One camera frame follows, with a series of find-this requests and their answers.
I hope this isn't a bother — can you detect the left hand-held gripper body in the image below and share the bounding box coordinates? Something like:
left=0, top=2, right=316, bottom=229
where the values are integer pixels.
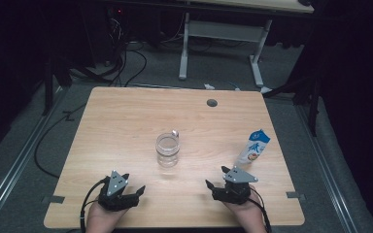
left=97, top=170, right=140, bottom=213

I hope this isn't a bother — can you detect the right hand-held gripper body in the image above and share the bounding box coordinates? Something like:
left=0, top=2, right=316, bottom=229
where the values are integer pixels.
left=212, top=166, right=259, bottom=206

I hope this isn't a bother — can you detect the clear glass jar with lid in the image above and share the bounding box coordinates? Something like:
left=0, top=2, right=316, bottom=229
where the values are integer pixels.
left=154, top=129, right=181, bottom=168

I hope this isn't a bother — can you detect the person's left hand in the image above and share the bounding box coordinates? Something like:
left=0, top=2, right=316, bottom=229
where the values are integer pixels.
left=85, top=202, right=129, bottom=233

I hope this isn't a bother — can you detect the person's right hand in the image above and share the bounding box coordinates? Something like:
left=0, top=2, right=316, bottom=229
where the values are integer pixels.
left=222, top=185, right=268, bottom=233

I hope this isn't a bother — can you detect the grey tape strip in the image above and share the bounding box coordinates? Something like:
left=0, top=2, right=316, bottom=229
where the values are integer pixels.
left=42, top=194, right=66, bottom=205
left=286, top=191, right=307, bottom=200

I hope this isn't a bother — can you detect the black metal stand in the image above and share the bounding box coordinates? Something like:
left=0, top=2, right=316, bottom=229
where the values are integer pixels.
left=265, top=72, right=322, bottom=137
left=42, top=56, right=74, bottom=117

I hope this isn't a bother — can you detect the white-framed desk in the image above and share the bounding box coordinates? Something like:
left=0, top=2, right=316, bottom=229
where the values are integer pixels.
left=178, top=0, right=315, bottom=95

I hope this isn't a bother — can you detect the left hand-held gripper cable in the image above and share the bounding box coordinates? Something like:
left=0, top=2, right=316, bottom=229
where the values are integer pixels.
left=79, top=176, right=110, bottom=233

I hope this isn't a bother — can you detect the hand-held gripper cable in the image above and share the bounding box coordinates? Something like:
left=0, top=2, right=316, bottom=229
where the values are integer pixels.
left=79, top=176, right=110, bottom=233
left=247, top=187, right=273, bottom=233

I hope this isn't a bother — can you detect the right hand-held gripper cable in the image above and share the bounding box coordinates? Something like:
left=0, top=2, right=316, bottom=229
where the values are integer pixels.
left=247, top=187, right=273, bottom=233

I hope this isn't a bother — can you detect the long black floor cable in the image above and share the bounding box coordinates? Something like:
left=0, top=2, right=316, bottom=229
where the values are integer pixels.
left=33, top=102, right=89, bottom=180

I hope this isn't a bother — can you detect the metal floor rail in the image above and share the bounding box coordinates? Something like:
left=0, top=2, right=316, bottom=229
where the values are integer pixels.
left=295, top=103, right=359, bottom=233
left=0, top=86, right=68, bottom=227

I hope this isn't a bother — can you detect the bundle of black cables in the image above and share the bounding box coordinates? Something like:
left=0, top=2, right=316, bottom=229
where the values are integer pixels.
left=105, top=17, right=128, bottom=87

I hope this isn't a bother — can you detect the thin curved black cable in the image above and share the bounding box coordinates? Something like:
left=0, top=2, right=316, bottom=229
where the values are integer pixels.
left=123, top=48, right=149, bottom=87

